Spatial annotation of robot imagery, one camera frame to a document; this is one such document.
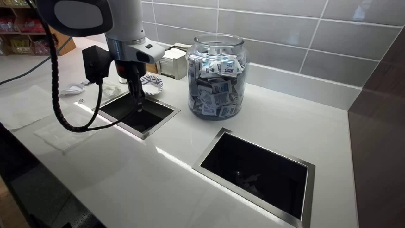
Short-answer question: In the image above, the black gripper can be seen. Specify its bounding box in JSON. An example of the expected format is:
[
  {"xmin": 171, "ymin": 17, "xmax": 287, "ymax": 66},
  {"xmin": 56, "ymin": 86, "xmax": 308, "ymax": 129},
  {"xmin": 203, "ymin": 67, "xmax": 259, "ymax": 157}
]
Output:
[{"xmin": 114, "ymin": 58, "xmax": 147, "ymax": 114}]

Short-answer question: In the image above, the steel framed trash opening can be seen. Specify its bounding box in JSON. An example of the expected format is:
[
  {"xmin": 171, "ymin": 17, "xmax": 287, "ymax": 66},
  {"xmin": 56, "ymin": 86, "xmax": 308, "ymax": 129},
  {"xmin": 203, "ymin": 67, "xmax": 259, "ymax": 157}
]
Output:
[{"xmin": 97, "ymin": 90, "xmax": 182, "ymax": 140}]

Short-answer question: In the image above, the white napkin box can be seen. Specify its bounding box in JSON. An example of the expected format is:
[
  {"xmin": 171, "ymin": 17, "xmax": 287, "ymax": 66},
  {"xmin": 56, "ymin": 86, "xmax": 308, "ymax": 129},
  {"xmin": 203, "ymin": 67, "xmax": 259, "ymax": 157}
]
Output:
[{"xmin": 158, "ymin": 41, "xmax": 189, "ymax": 81}]

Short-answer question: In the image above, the white plastic lid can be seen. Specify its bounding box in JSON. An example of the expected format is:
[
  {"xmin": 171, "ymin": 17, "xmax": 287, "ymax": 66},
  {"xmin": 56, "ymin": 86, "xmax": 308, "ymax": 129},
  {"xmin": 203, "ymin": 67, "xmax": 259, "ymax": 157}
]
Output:
[{"xmin": 58, "ymin": 82, "xmax": 86, "ymax": 96}]

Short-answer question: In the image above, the glass jar of packets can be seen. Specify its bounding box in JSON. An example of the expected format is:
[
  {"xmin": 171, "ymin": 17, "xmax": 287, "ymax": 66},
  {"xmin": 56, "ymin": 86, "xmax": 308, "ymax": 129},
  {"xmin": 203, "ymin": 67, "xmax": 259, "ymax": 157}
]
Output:
[{"xmin": 186, "ymin": 34, "xmax": 251, "ymax": 121}]

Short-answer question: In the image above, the brown cardboard box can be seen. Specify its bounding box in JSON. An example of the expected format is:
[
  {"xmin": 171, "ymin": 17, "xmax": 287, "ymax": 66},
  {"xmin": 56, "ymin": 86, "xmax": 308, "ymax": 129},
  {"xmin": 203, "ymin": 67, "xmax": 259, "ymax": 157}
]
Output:
[{"xmin": 52, "ymin": 29, "xmax": 78, "ymax": 57}]

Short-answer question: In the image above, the large clear plastic sheet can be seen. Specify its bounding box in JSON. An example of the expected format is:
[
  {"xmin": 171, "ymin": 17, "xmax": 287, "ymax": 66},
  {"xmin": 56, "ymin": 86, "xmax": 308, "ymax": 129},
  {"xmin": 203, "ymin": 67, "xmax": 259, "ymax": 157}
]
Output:
[{"xmin": 0, "ymin": 83, "xmax": 58, "ymax": 130}]

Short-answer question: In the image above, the background store shelf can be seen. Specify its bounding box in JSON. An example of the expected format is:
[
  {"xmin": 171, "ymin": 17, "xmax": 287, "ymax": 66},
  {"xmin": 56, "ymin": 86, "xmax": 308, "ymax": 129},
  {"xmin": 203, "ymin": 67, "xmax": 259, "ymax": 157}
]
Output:
[{"xmin": 0, "ymin": 0, "xmax": 56, "ymax": 55}]

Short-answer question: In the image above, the steel framed empty opening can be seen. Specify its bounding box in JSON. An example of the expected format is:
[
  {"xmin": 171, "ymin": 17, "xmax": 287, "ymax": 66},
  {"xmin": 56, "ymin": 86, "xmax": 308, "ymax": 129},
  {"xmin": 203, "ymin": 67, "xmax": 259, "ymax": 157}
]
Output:
[{"xmin": 191, "ymin": 126, "xmax": 316, "ymax": 228}]

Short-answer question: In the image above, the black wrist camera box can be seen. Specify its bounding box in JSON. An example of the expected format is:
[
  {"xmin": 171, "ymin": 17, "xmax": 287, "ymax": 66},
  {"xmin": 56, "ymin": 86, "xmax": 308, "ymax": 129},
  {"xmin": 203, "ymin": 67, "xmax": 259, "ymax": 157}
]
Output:
[{"xmin": 81, "ymin": 44, "xmax": 114, "ymax": 85}]

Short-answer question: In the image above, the black camera cable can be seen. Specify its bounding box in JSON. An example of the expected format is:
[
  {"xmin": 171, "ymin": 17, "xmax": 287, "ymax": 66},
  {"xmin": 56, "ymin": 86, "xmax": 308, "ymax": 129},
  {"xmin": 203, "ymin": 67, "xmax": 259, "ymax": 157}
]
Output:
[{"xmin": 24, "ymin": 0, "xmax": 142, "ymax": 133}]

